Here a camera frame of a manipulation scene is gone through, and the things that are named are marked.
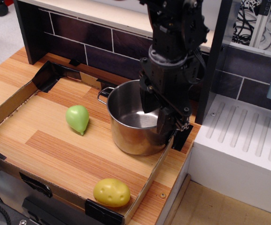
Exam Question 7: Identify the white ridged drainboard sink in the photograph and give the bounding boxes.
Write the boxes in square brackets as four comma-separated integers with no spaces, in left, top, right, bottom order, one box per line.
[189,95,271,213]

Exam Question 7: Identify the aluminium frame post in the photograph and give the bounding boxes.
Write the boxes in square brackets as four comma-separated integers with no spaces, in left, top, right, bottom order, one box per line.
[249,0,271,49]

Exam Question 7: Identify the yellow plastic potato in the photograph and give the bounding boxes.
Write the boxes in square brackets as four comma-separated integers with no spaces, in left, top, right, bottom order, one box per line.
[93,178,131,208]

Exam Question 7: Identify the stainless steel pot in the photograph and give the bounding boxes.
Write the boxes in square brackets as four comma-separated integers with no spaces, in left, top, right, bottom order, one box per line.
[97,79,190,156]

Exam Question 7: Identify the green plastic pear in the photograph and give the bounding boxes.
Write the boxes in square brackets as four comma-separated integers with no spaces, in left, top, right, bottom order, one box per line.
[65,105,89,135]

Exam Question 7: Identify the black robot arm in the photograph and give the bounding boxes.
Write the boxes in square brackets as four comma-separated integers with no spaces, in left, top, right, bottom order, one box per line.
[139,0,209,136]

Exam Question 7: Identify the dark tiled backsplash shelf unit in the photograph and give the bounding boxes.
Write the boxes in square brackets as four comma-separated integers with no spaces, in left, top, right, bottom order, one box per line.
[14,0,271,123]

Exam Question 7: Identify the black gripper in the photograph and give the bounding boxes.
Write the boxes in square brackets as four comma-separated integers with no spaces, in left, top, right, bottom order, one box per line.
[139,57,192,141]

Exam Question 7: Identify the tangled black cables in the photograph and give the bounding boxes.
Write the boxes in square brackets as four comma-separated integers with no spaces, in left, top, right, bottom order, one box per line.
[231,0,271,50]

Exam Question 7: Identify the cardboard fence with black tape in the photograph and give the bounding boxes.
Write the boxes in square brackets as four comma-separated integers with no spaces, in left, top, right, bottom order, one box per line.
[0,59,190,225]

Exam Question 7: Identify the black chair caster wheel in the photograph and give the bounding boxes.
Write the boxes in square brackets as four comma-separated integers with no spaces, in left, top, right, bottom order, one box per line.
[0,0,8,16]

